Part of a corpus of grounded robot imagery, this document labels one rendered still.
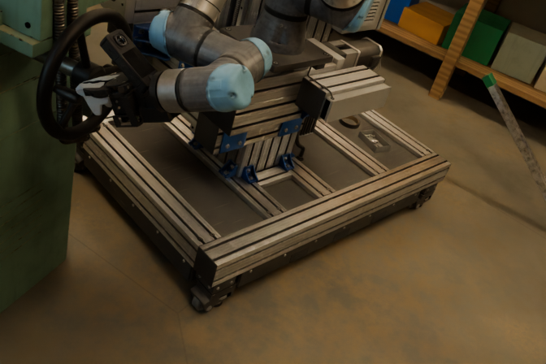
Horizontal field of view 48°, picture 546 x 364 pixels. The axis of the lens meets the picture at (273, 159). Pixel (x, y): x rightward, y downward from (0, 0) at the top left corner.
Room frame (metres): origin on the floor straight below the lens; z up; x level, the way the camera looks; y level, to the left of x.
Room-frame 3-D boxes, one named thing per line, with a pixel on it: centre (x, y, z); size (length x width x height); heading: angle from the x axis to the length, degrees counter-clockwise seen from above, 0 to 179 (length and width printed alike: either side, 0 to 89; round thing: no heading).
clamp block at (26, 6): (1.15, 0.55, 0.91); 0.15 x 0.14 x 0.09; 165
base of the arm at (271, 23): (1.55, 0.08, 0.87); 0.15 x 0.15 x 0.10
